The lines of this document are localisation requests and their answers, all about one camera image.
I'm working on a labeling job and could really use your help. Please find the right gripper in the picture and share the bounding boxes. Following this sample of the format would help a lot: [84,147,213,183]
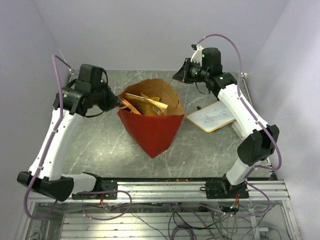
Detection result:
[172,58,209,84]

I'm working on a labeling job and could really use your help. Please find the tan kettle chip bag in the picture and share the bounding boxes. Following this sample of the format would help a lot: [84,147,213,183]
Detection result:
[123,93,168,116]

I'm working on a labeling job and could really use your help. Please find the red paper bag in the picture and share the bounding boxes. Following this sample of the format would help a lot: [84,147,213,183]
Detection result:
[117,78,185,158]

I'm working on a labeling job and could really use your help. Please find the orange honey dijon chip bag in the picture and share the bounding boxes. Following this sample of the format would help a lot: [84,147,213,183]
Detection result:
[118,97,141,115]

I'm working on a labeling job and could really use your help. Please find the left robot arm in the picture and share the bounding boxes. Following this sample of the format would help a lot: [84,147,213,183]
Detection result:
[17,64,120,202]

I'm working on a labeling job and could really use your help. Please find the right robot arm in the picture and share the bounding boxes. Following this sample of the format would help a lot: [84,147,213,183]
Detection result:
[172,44,280,198]

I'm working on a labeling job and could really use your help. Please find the small whiteboard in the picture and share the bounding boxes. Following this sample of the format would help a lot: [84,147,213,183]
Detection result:
[186,101,235,133]

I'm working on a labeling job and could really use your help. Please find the white whiteboard stand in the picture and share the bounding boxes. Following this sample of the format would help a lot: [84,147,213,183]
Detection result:
[231,120,246,140]

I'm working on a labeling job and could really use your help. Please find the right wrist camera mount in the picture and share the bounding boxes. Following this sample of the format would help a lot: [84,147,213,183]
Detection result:
[190,44,204,65]

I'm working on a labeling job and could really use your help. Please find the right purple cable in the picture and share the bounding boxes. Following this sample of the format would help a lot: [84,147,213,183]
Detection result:
[196,33,283,221]

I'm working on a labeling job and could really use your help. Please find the purple cable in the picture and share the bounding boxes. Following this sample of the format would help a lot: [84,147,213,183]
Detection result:
[196,33,283,221]
[23,54,81,221]

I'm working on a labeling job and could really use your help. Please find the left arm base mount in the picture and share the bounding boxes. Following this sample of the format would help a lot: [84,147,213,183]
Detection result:
[71,178,118,200]

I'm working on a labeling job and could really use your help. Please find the aluminium rail frame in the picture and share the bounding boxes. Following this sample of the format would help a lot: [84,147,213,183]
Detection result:
[16,178,302,240]

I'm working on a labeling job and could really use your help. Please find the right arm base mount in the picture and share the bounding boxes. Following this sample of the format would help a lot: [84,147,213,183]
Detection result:
[199,178,249,199]

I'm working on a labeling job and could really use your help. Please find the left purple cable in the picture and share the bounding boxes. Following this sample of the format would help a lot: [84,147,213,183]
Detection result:
[23,54,81,221]

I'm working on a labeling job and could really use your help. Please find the cable bundle under table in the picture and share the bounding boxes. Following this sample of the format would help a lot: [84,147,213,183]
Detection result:
[82,189,276,240]

